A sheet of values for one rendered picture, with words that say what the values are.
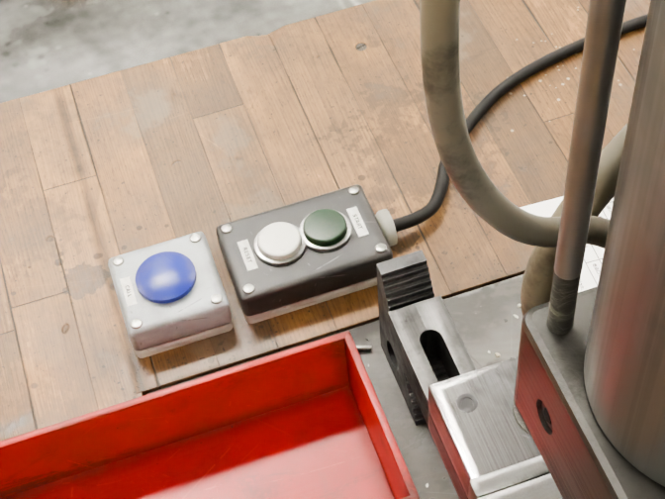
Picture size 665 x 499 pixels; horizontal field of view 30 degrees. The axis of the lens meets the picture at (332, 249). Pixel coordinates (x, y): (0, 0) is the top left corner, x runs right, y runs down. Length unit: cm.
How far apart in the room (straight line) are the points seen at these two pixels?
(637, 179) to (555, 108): 68
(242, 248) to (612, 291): 54
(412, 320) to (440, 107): 42
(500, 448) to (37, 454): 34
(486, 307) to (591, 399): 48
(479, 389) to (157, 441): 31
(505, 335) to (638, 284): 53
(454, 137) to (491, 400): 20
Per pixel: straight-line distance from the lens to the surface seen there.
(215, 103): 97
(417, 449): 78
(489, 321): 83
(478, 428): 51
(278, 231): 83
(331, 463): 77
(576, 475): 38
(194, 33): 238
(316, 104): 96
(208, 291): 82
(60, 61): 239
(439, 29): 31
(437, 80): 32
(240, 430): 79
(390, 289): 75
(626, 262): 30
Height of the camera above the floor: 159
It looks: 52 degrees down
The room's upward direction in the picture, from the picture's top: 6 degrees counter-clockwise
